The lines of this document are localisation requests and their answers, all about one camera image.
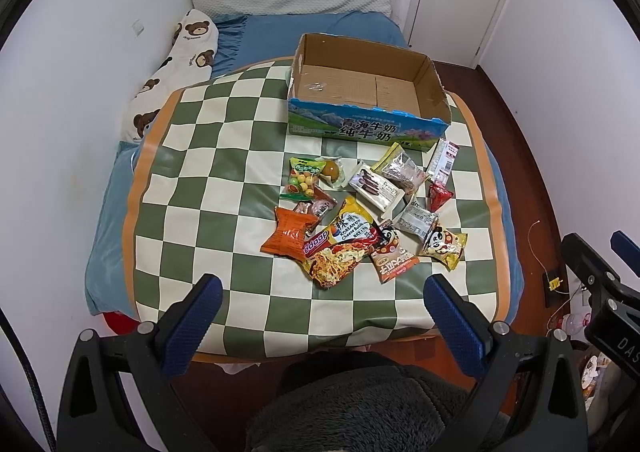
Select yellow panda snack pack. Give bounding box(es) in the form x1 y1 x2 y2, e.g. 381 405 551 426
418 221 468 271

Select red small candy pack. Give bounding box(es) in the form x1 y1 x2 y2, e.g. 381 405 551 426
426 182 454 212

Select silver grey snack pack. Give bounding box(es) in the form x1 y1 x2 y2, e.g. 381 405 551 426
393 198 438 240

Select white red wafer pack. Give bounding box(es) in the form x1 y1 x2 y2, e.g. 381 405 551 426
425 139 459 188

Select orange panda biscuit pack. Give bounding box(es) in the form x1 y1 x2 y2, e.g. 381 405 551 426
370 220 420 284

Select clear dark snack pack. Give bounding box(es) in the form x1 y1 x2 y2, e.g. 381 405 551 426
371 142 427 196

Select yellow red instant noodle pack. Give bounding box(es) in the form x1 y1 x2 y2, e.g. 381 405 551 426
302 196 381 290

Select white chocolate stick box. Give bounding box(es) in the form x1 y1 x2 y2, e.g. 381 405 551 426
348 162 405 219

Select orange snack bag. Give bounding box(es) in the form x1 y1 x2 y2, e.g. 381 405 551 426
260 207 319 261

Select braised egg pack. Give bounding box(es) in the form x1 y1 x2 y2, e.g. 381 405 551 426
320 157 346 190

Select green candy ball bag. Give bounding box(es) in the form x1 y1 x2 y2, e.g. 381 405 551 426
280 157 326 202

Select brown small snack pack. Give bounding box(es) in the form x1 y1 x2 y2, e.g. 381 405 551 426
293 198 336 224

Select floor clutter items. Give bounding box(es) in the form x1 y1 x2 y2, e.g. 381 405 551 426
546 286 634 441

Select dark fuzzy clothing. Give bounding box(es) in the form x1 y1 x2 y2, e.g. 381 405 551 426
245 350 469 451

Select green white checkered mat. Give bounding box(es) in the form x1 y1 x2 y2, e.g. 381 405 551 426
121 56 511 364

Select cardboard milk box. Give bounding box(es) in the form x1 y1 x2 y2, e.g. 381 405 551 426
288 34 451 151

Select bear print long pillow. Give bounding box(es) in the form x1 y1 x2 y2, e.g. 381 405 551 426
120 9 218 143

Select blue bed sheet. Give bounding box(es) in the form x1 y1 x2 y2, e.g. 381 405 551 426
85 12 525 335

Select white thin cable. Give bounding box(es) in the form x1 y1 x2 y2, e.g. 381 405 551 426
527 219 572 295

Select black cable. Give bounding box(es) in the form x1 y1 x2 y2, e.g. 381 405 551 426
0 306 58 452

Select wall socket plate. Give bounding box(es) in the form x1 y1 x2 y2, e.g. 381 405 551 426
131 20 144 36

